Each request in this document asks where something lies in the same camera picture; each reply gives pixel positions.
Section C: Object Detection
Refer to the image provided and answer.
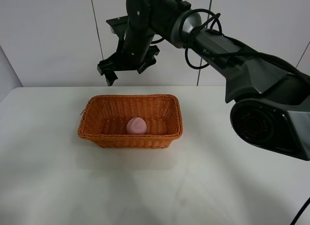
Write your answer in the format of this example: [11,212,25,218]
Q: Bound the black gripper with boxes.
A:
[97,26,159,86]

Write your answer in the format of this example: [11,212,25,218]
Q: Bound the pink peach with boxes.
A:
[126,117,147,135]

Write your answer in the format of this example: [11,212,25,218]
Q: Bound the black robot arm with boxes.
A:
[97,0,310,161]

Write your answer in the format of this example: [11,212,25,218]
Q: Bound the orange wicker basket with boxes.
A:
[77,94,183,149]

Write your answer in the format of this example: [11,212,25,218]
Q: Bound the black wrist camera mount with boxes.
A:
[106,16,128,39]

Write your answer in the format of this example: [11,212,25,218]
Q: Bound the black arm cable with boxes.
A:
[185,8,310,78]

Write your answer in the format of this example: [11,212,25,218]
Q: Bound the black cable at corner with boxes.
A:
[290,197,310,225]

